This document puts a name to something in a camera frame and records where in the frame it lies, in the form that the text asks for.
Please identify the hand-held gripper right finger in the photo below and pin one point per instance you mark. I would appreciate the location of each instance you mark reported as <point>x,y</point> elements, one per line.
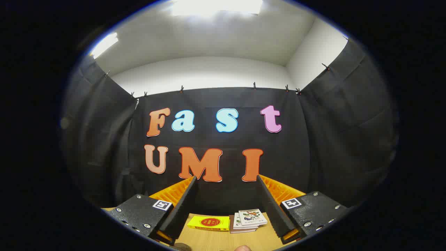
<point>273,209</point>

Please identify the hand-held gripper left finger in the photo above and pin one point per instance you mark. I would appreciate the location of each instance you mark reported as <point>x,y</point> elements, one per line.
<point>183,209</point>

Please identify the stack of white booklets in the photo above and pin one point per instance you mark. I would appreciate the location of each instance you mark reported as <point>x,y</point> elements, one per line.
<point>251,218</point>

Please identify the yellow book with red circle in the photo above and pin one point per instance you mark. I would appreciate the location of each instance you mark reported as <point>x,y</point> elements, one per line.
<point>209,223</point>

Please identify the black backdrop cloth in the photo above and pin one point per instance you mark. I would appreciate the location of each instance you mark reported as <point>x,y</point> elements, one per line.
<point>313,139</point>

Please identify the long ceiling light strip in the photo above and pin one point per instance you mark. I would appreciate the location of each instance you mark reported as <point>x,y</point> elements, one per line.
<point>104,45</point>

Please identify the rectangular ceiling light panel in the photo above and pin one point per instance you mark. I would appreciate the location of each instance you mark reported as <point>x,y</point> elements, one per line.
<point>216,6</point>

